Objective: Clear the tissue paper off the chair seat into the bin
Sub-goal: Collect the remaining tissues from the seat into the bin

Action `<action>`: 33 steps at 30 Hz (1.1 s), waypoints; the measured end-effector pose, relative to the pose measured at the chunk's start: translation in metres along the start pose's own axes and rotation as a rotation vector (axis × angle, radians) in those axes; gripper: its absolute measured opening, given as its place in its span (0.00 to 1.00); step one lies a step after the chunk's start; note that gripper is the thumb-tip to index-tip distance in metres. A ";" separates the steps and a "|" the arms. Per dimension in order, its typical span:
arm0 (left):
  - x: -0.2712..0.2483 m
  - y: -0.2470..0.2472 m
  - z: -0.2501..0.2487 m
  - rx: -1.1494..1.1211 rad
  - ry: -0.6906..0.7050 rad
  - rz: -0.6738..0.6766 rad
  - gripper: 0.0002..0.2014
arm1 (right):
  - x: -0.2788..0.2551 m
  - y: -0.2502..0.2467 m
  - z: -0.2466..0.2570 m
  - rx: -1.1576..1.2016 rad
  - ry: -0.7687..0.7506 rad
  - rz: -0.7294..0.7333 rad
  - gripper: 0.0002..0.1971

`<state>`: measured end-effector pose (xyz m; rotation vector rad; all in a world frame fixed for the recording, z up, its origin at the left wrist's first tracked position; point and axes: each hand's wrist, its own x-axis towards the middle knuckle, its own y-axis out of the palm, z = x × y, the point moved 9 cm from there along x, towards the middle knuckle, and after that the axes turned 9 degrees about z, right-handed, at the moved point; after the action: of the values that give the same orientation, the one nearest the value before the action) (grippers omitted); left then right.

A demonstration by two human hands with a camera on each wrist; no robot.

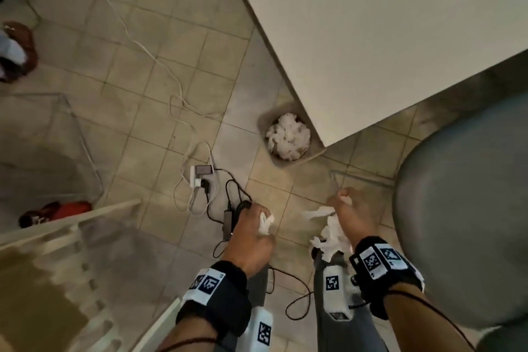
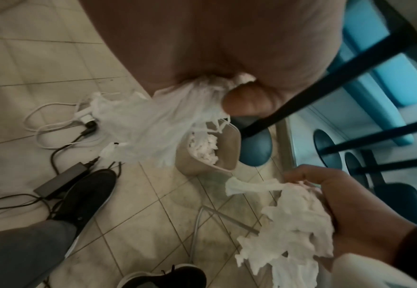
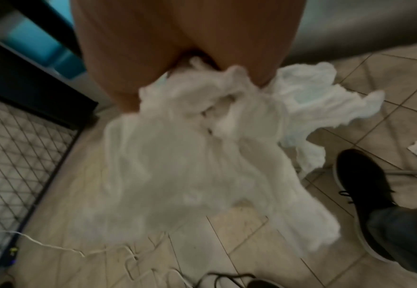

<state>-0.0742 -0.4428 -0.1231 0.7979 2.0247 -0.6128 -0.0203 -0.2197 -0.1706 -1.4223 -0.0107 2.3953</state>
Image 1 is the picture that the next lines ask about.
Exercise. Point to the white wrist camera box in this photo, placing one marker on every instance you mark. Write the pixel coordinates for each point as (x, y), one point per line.
(336, 294)
(258, 331)

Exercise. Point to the black wristband with marker tags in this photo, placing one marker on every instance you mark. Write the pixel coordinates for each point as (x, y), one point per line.
(222, 298)
(383, 273)

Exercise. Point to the person's right hand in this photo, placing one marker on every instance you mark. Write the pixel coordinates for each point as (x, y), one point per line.
(354, 215)

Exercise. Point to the brown shoe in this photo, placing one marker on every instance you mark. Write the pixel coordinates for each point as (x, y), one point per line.
(22, 40)

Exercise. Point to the black power adapter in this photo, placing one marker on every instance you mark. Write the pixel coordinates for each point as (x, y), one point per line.
(228, 224)

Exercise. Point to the person's right leg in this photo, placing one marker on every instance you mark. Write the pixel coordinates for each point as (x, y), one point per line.
(350, 335)

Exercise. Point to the white table top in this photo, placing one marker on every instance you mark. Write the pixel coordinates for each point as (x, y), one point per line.
(371, 34)

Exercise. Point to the red shoe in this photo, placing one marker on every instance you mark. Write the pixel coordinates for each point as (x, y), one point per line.
(66, 211)

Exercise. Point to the person's left hand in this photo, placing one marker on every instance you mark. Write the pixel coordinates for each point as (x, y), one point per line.
(247, 240)

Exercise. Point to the white slatted bench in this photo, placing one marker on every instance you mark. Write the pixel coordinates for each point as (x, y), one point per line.
(41, 281)

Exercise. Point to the white power strip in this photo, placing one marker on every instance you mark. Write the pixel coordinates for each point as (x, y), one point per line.
(193, 182)

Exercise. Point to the small grey waste bin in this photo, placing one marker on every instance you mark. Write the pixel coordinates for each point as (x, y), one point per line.
(276, 158)

